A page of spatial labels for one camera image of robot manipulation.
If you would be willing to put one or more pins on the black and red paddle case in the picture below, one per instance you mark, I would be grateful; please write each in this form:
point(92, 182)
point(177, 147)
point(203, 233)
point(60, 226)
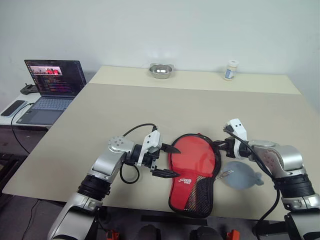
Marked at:
point(180, 192)

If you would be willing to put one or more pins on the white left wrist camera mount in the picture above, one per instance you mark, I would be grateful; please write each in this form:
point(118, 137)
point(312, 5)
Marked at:
point(151, 141)

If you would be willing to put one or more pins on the white bottle with blue label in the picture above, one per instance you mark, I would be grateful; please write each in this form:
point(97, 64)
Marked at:
point(230, 71)

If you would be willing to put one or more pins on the black bar under table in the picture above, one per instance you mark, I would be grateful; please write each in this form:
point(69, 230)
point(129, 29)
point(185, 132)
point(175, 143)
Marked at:
point(172, 220)

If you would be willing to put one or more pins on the red table tennis paddle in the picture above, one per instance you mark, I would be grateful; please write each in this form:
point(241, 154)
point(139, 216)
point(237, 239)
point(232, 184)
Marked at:
point(192, 156)

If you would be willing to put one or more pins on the stainless steel bowl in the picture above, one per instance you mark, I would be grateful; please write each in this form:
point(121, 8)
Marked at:
point(161, 70)

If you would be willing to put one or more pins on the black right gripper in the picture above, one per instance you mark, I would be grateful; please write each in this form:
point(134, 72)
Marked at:
point(230, 147)

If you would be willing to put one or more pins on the black phone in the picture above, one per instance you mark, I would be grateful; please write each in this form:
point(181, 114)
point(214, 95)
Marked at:
point(12, 108)

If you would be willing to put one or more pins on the red clamp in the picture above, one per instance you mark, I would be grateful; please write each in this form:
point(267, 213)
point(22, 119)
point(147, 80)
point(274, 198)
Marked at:
point(233, 235)
point(112, 235)

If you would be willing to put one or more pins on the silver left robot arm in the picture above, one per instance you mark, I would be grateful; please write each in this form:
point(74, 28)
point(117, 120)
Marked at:
point(107, 160)

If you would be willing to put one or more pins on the white side table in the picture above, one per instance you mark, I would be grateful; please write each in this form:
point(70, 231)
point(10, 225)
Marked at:
point(10, 121)

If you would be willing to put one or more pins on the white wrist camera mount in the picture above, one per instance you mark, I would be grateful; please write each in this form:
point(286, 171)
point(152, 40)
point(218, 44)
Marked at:
point(151, 141)
point(238, 128)

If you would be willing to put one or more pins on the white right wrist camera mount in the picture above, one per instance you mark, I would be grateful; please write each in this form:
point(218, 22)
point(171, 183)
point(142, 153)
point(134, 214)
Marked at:
point(238, 128)

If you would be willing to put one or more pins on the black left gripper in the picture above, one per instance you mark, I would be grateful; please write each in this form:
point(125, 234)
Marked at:
point(151, 160)

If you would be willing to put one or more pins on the dark rounded shape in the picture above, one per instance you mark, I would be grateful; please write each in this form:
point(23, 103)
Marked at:
point(205, 233)

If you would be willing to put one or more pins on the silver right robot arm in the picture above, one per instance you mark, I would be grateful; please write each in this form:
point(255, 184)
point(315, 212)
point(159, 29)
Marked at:
point(287, 160)

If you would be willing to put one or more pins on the black remote controller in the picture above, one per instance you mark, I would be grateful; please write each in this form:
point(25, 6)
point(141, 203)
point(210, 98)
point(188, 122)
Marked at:
point(27, 89)

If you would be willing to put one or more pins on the open grey laptop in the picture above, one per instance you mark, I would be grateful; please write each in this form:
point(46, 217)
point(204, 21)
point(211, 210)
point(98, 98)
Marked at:
point(53, 85)

